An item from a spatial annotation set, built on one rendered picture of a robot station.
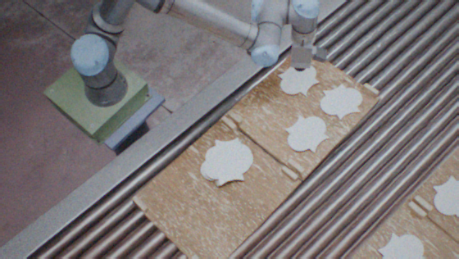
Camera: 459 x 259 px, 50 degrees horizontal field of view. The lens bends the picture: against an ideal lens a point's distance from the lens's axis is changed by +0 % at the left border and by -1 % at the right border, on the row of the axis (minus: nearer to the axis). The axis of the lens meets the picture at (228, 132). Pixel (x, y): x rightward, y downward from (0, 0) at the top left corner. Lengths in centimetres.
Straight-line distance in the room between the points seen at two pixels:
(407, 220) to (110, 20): 109
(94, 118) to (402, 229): 105
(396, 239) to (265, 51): 66
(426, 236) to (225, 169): 63
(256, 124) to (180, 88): 130
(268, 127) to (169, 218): 44
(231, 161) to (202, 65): 151
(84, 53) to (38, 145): 141
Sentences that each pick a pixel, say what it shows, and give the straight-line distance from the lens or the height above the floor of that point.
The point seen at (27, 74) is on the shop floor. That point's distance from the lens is 327.
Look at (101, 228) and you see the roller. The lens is 162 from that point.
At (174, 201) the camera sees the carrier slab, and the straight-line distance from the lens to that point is 158.
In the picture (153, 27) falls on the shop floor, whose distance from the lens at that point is 325.
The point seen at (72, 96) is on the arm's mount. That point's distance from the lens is 183.
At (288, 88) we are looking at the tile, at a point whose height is 95.
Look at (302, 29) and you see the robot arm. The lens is 151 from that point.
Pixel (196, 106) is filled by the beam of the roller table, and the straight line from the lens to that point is 175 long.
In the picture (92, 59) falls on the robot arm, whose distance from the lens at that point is 161.
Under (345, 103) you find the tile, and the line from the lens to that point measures 173.
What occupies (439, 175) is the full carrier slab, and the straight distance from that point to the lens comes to 168.
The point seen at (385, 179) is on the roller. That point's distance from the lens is 165.
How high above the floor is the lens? 238
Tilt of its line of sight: 61 degrees down
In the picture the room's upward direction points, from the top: 7 degrees counter-clockwise
